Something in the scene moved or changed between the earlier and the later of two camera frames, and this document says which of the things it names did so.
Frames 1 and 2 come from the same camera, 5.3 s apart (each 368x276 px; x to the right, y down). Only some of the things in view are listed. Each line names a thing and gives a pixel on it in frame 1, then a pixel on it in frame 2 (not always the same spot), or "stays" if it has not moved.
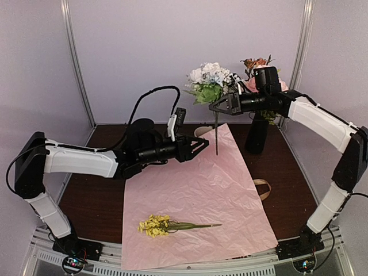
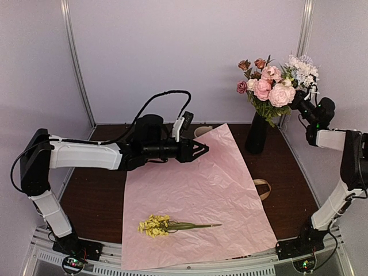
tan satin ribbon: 262,181 stays
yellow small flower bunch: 158,226 stays
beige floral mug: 200,130 stays
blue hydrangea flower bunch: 206,84 -> 302,70
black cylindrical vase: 257,133 stays
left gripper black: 183,152 stays
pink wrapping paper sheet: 214,188 stays
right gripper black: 234,104 -> 299,95
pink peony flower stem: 251,84 -> 261,89
